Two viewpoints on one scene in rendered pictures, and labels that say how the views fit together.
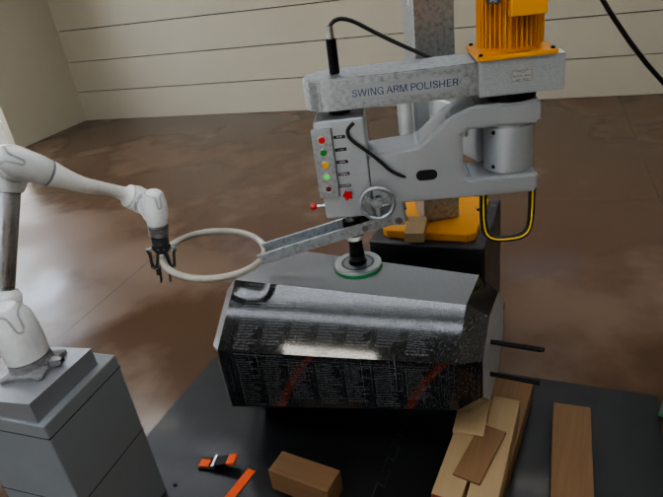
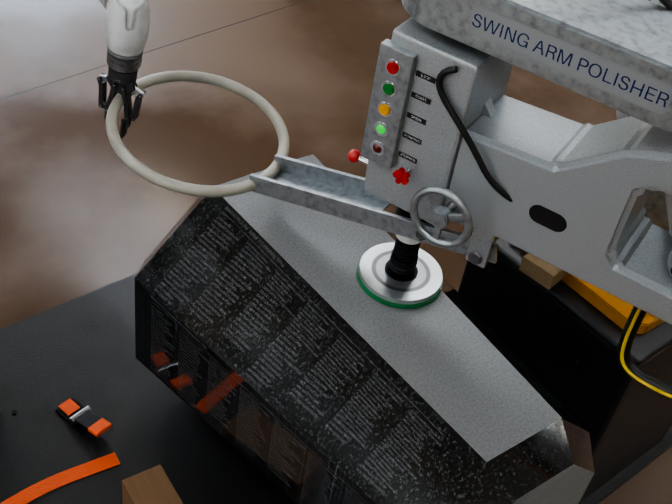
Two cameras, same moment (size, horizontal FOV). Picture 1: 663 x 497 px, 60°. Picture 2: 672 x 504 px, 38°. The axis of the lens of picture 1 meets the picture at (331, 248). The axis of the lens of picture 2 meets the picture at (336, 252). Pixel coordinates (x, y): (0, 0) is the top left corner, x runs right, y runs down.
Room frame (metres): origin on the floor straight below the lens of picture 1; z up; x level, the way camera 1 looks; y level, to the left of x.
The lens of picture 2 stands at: (0.50, -0.53, 2.51)
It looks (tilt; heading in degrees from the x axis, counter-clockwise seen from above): 42 degrees down; 19
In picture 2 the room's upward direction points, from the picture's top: 10 degrees clockwise
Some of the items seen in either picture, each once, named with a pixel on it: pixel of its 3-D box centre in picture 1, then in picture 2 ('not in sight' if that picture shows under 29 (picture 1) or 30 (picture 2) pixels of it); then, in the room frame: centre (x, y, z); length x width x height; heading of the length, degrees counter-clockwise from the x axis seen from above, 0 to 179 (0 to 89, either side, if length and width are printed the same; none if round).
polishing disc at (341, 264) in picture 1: (357, 262); (400, 272); (2.28, -0.11, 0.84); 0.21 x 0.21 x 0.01
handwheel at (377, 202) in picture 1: (377, 199); (448, 209); (2.15, -0.21, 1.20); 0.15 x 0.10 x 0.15; 82
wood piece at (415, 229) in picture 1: (415, 229); (556, 257); (2.61, -0.44, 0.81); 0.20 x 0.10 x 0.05; 162
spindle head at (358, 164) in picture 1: (364, 162); (469, 132); (2.27, -0.19, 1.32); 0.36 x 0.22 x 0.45; 82
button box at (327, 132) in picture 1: (326, 164); (388, 106); (2.18, -0.03, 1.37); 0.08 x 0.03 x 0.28; 82
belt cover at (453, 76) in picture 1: (426, 83); (630, 62); (2.23, -0.46, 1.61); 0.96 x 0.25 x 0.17; 82
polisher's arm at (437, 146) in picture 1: (441, 160); (597, 203); (2.21, -0.50, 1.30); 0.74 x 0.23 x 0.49; 82
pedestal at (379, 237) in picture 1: (439, 277); (582, 339); (2.82, -0.60, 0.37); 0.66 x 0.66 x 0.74; 64
